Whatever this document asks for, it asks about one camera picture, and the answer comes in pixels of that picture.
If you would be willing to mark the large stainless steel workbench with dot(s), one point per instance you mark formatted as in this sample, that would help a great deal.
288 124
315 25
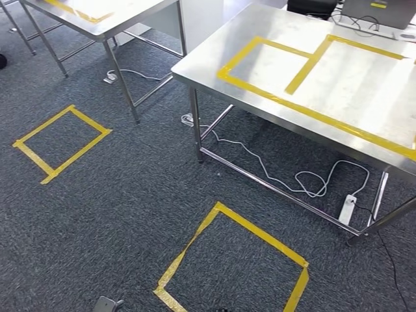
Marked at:
208 64

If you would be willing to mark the stainless steel table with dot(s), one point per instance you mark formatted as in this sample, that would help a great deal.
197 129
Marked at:
130 17

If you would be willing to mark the small black object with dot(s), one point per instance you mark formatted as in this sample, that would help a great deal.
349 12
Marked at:
2 61

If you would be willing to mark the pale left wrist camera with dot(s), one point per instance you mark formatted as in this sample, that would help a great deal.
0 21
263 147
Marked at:
106 305

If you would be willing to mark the black box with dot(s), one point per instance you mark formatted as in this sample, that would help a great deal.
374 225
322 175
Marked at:
312 7

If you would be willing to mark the yellow tape double rectangle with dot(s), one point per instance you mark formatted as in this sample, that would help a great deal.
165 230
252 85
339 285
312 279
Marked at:
253 88

